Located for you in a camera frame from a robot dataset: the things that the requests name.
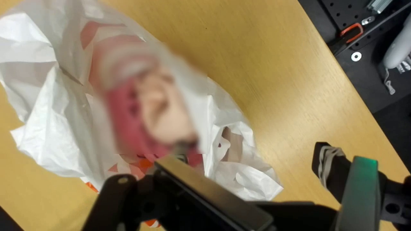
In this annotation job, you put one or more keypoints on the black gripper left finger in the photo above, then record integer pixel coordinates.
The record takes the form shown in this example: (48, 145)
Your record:
(193, 196)

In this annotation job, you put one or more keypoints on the peach cloth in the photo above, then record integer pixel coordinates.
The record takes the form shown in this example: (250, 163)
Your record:
(164, 110)

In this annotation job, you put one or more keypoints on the white grey padded roll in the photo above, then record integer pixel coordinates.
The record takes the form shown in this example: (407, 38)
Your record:
(399, 46)

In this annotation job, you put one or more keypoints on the silver washer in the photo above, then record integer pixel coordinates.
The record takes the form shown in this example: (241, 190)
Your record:
(356, 55)

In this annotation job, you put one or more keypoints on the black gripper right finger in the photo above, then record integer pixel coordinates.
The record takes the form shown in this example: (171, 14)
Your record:
(361, 192)

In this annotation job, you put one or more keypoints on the white orange plastic bag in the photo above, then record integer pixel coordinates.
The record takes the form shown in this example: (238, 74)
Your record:
(55, 123)

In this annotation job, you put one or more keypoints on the pink cloth with orange print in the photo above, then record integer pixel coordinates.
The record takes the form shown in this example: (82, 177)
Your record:
(123, 119)

